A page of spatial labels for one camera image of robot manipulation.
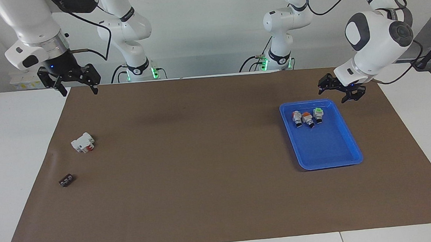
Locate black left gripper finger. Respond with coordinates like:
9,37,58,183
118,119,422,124
317,73,341,94
341,87,367,104

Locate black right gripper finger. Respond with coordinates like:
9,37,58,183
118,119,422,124
37,67,68,99
79,63,103,96

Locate white orange green button switch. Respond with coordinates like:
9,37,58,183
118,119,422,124
312,107,325,125

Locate white background box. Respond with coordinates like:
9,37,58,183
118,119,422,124
9,69,47,91

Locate blue plastic tray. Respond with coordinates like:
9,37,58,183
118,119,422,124
279,96,364,173

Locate white red circuit breaker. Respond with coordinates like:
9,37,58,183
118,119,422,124
70,132,97,155

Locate small black terminal block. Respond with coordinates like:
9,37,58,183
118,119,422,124
58,174,75,188

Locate brown table mat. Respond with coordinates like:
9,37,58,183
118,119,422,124
0,60,431,242

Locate black right base cable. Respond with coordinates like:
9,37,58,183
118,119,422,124
110,64,129,83

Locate black base cable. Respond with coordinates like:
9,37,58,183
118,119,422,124
237,37,275,73
110,64,129,83

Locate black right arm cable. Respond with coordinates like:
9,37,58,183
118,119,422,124
50,0,114,65

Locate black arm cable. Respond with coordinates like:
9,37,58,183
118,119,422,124
303,0,426,91
50,0,114,65

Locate white orange push button switch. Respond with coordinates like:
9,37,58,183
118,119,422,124
301,111,316,130

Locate white red push button switch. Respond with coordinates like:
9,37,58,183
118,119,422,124
291,110,303,128

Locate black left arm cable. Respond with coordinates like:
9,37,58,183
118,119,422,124
303,0,426,91

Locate black left base cable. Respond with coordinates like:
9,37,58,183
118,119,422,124
237,37,275,73

